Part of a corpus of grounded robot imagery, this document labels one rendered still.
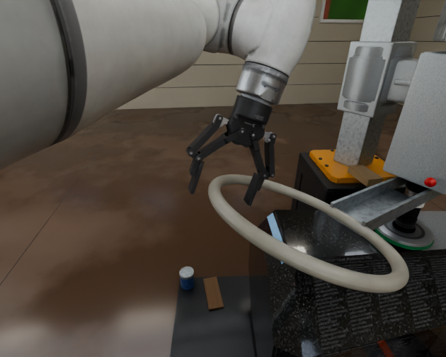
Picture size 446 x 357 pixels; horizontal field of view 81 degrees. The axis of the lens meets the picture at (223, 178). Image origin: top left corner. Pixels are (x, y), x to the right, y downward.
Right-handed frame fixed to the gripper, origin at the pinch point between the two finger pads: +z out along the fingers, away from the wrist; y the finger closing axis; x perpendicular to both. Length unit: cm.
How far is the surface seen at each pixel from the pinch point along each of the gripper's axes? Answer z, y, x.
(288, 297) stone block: 41, 48, 16
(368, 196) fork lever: -5, 61, 15
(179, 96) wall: -1, 89, 636
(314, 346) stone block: 50, 56, 3
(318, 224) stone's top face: 18, 68, 37
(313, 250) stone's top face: 24, 58, 23
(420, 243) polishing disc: 6, 91, 9
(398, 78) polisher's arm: -63, 109, 70
